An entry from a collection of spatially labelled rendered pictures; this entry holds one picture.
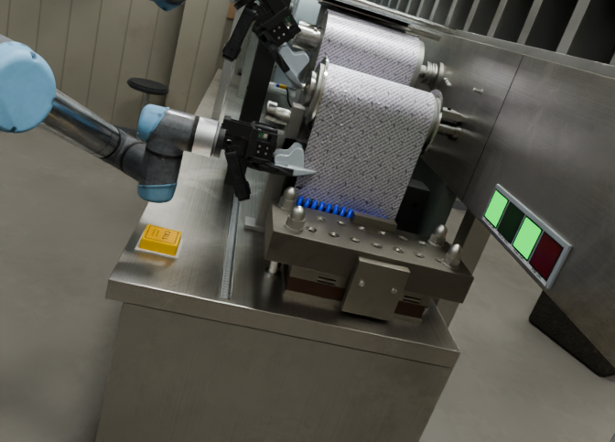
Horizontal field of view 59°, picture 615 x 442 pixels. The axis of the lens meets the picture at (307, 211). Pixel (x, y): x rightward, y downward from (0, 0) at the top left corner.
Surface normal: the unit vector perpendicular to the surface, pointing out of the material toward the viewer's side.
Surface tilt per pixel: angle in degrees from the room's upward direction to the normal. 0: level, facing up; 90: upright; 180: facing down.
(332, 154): 90
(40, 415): 0
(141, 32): 90
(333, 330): 90
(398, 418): 90
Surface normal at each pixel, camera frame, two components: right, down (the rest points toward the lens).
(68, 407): 0.28, -0.89
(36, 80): 0.87, 0.34
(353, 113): 0.07, 0.38
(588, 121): -0.96, -0.23
